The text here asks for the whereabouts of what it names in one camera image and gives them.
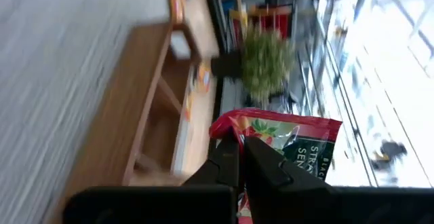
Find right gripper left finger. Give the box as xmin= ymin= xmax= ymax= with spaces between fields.
xmin=64 ymin=132 xmax=240 ymax=224

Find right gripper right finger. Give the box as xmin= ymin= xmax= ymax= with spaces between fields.
xmin=244 ymin=136 xmax=434 ymax=224

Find red strawberry tea packet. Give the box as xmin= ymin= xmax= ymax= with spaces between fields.
xmin=208 ymin=107 xmax=343 ymax=224

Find wooden tea organizer box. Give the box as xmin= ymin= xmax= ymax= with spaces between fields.
xmin=47 ymin=20 xmax=221 ymax=224

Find orange tea packet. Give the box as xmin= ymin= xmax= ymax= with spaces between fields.
xmin=195 ymin=64 xmax=212 ymax=94
xmin=165 ymin=0 xmax=186 ymax=24
xmin=182 ymin=93 xmax=195 ymax=123

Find green potted plant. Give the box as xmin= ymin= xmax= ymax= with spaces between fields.
xmin=210 ymin=23 xmax=296 ymax=105

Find red background cabinet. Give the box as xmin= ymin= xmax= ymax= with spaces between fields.
xmin=232 ymin=5 xmax=293 ymax=45

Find grey woven placemat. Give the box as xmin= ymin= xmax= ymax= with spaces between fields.
xmin=0 ymin=0 xmax=170 ymax=224

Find black ceiling cord reel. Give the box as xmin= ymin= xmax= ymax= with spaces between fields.
xmin=371 ymin=141 xmax=408 ymax=170

